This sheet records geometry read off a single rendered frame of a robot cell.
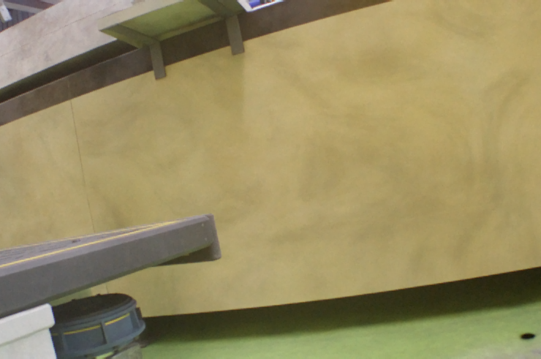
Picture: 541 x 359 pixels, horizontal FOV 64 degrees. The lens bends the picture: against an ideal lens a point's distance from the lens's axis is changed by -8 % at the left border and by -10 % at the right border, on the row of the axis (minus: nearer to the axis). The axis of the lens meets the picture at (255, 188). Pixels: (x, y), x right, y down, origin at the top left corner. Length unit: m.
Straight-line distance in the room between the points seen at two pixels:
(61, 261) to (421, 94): 0.84
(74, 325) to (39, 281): 0.12
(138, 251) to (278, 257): 0.72
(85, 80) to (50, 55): 0.16
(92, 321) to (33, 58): 1.12
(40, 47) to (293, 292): 0.98
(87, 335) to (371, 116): 0.76
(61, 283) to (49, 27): 1.19
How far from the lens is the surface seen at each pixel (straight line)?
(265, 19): 1.12
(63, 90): 1.38
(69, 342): 0.46
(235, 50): 1.12
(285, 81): 1.07
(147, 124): 1.21
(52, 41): 1.45
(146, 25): 1.18
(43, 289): 0.34
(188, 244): 0.44
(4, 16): 1.39
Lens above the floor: 0.37
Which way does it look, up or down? level
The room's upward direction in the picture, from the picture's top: 11 degrees counter-clockwise
